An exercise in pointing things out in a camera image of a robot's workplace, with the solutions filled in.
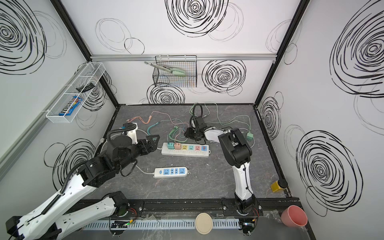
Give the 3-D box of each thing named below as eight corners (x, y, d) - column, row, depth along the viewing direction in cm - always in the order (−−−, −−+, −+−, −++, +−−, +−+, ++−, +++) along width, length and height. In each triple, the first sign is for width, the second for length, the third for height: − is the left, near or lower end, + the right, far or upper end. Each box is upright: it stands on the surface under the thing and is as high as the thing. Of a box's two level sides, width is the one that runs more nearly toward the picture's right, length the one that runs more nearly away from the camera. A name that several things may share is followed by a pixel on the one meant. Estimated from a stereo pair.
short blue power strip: (154, 178, 85) (153, 176, 83) (155, 169, 88) (154, 167, 86) (189, 175, 86) (189, 174, 84) (189, 167, 89) (188, 165, 87)
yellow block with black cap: (271, 192, 81) (279, 187, 73) (269, 185, 83) (276, 179, 75) (280, 192, 81) (289, 187, 73) (277, 185, 83) (286, 179, 75)
